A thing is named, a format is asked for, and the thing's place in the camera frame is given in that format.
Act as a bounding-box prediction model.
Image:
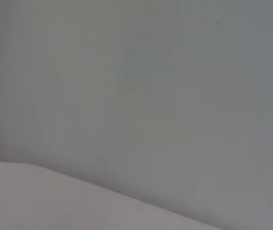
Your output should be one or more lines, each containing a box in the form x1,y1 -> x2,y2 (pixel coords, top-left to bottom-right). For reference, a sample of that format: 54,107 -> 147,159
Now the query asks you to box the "white rounded panel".
0,157 -> 221,230

